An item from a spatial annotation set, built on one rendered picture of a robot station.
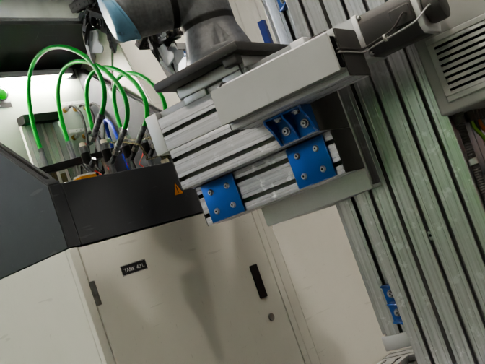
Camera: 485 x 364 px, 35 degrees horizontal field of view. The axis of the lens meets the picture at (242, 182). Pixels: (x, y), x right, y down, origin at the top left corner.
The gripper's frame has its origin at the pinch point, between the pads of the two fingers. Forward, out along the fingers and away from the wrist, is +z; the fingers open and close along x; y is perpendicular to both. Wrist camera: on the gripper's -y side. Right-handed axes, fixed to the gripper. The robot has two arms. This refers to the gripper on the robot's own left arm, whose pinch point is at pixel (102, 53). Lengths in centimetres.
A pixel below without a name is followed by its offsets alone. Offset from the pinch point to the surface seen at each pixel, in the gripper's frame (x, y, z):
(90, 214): -32.1, 25.6, 24.6
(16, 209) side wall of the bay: -41.1, 8.2, 25.3
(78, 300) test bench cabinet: -46, 34, 38
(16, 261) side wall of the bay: -45, 10, 39
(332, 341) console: 23, 64, 89
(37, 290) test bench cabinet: -47, 19, 42
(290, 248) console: 28, 45, 64
